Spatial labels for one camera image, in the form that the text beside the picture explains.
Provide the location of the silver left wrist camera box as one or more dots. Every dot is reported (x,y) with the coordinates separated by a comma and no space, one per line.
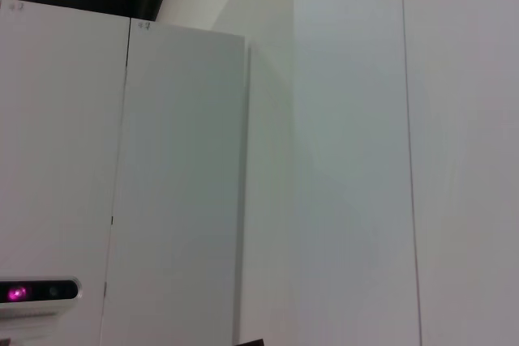
(44,293)

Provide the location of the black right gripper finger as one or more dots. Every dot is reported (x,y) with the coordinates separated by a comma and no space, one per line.
(253,343)

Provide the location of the white tall cabinet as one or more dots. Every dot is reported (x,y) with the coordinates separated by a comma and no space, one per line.
(182,180)

